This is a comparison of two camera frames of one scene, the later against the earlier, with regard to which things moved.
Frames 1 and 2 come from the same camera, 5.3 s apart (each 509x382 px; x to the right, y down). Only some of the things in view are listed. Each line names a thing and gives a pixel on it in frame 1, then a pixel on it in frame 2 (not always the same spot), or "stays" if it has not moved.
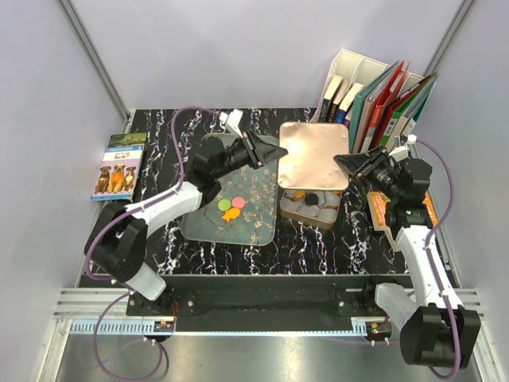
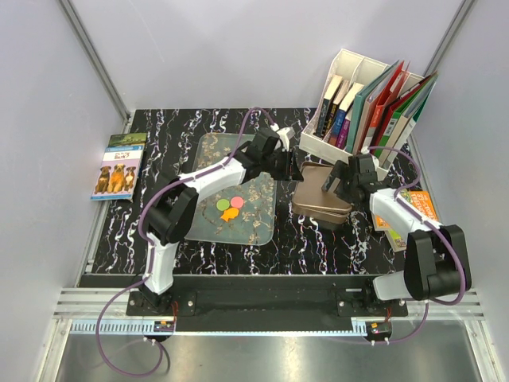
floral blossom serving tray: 245,210 stays
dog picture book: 117,177 stays
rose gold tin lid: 310,164 to 311,197
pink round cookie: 238,202 stays
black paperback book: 326,103 stays
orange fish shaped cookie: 231,213 stays
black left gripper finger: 268,152 to 296,174
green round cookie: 224,204 stays
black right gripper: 354,164 to 340,171
